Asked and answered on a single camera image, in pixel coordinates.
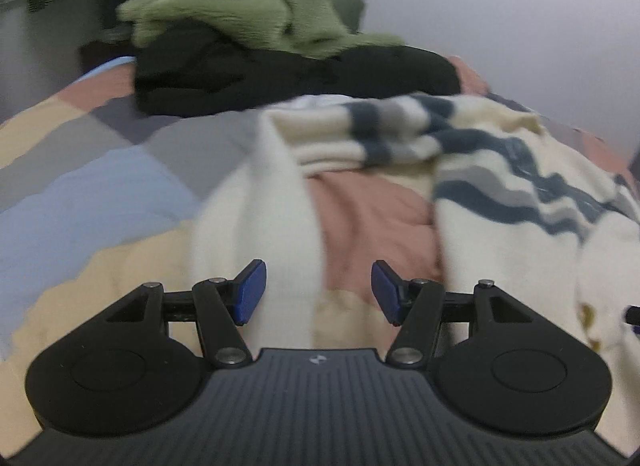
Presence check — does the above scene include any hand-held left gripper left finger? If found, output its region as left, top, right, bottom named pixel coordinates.
left=106, top=259, right=268, bottom=369

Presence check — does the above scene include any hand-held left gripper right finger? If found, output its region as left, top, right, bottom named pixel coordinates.
left=371, top=259, right=535, bottom=369

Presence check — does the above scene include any cream sweater with blue stripes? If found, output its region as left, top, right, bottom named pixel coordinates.
left=190, top=93, right=640, bottom=362

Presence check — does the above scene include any patchwork bed quilt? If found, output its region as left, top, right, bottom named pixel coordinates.
left=0, top=56, right=640, bottom=447

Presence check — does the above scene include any black jacket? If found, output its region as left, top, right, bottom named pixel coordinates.
left=134, top=26, right=463, bottom=117

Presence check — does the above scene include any green fleece jacket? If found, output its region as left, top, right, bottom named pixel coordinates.
left=117, top=0, right=406, bottom=59

